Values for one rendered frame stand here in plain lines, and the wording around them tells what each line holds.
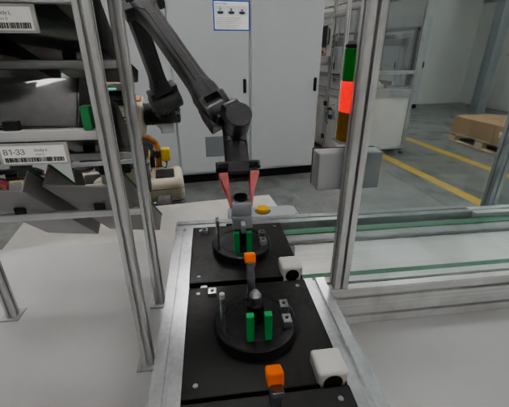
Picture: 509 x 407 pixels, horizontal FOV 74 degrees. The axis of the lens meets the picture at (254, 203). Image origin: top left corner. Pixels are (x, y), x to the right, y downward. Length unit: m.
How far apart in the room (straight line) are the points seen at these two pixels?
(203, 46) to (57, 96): 3.15
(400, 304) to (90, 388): 0.63
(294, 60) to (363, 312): 3.35
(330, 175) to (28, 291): 0.79
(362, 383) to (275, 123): 3.50
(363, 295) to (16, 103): 0.71
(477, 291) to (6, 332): 1.03
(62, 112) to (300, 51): 3.49
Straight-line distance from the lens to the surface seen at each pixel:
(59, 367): 0.80
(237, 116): 0.74
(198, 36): 3.68
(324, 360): 0.56
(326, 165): 0.62
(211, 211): 1.25
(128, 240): 0.56
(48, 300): 0.97
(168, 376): 0.59
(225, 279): 0.72
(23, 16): 0.51
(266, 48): 3.80
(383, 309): 0.81
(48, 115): 0.58
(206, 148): 3.80
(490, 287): 0.93
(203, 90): 0.85
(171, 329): 0.66
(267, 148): 3.96
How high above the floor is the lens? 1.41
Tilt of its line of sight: 25 degrees down
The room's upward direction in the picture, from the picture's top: straight up
